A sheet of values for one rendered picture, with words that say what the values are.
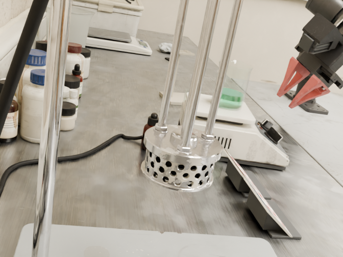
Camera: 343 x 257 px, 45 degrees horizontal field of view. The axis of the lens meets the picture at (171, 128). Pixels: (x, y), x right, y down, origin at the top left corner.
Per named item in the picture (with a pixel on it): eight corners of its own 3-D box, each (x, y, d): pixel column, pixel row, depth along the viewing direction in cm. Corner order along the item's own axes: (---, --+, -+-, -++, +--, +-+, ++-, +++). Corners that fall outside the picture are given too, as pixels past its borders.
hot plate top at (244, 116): (243, 104, 85) (244, 100, 84) (256, 125, 73) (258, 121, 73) (185, 95, 84) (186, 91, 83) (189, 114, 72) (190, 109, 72)
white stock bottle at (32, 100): (65, 141, 72) (71, 77, 68) (29, 146, 68) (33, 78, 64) (47, 127, 76) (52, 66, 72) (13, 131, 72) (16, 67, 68)
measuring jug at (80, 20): (28, 62, 115) (31, 6, 110) (25, 51, 126) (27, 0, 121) (94, 68, 123) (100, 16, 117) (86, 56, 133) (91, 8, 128)
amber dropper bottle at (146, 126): (147, 153, 74) (153, 116, 71) (137, 146, 76) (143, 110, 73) (160, 150, 76) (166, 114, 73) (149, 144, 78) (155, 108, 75)
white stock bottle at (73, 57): (53, 91, 96) (57, 44, 92) (57, 84, 101) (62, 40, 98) (79, 95, 96) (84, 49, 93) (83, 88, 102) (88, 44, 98)
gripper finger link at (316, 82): (291, 110, 76) (329, 72, 74) (266, 86, 80) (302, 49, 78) (303, 119, 82) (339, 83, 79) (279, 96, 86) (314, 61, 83)
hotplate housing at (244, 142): (269, 145, 89) (278, 109, 86) (287, 173, 76) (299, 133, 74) (165, 128, 87) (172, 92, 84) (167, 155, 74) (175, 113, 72)
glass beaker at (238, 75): (240, 116, 76) (251, 70, 73) (206, 107, 77) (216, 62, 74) (244, 106, 82) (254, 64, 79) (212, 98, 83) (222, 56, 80)
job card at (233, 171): (250, 172, 74) (256, 151, 72) (271, 199, 66) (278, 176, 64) (218, 170, 72) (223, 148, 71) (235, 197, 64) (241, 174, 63)
